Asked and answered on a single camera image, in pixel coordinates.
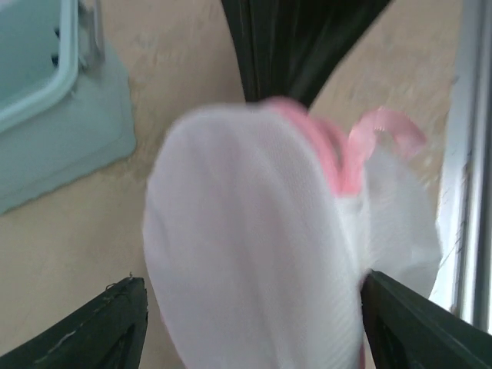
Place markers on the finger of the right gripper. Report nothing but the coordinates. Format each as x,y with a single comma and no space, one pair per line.
291,47

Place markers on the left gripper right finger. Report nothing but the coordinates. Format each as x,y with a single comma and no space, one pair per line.
406,330

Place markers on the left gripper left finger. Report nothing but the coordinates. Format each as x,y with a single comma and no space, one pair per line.
107,332

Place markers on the white mesh laundry bag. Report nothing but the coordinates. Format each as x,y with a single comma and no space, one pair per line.
261,223

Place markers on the teal plastic bin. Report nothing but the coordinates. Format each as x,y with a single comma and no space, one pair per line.
66,106

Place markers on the aluminium rail frame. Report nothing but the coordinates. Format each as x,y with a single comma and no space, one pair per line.
463,284

